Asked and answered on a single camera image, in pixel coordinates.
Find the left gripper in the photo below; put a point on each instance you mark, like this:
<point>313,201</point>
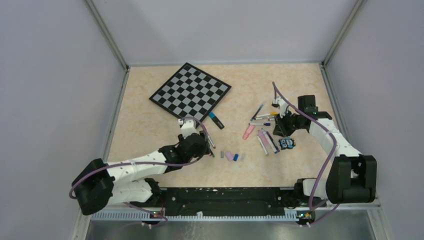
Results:
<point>205,147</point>

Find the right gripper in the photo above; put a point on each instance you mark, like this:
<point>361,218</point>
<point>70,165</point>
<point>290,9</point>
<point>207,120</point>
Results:
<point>280,129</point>

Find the purple pen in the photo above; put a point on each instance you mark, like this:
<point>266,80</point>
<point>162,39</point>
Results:
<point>273,142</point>

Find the grey white marker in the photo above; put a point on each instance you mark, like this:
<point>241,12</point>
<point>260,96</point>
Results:
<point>262,145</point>

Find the pink highlighter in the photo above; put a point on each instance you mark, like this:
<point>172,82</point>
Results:
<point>248,132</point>

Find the black highlighter blue cap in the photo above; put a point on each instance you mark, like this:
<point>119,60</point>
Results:
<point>216,120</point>

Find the purple highlighter cap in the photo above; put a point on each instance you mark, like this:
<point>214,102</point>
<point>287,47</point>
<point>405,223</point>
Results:
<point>229,156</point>

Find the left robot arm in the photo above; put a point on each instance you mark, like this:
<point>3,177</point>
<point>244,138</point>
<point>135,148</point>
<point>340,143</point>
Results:
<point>102,184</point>

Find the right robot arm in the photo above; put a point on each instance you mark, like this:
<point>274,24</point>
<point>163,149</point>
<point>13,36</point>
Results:
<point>353,176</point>

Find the magenta cap pen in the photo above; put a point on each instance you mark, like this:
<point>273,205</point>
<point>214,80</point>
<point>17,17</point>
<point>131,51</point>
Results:
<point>211,142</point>

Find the owl eraser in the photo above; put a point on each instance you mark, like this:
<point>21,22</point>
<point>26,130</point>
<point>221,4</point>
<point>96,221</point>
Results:
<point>287,143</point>

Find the blue cap thin marker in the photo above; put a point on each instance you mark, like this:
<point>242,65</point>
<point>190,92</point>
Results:
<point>260,124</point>

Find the yellow cap marker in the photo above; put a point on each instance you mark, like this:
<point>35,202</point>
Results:
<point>266,115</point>

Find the navy cap marker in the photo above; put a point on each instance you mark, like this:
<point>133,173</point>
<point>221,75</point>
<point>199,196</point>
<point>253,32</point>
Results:
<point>268,118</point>

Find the black grey chessboard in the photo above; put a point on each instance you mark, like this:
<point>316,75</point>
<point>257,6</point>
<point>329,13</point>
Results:
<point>190,91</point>

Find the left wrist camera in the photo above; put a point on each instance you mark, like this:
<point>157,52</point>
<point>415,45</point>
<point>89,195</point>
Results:
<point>187,127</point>

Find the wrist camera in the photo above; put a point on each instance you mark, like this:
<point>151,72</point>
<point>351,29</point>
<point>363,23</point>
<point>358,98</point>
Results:
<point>187,127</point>
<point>281,105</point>

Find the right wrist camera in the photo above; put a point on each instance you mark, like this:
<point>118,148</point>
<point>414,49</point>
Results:
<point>281,105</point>

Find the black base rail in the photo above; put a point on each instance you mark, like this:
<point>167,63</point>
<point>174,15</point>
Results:
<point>226,201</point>

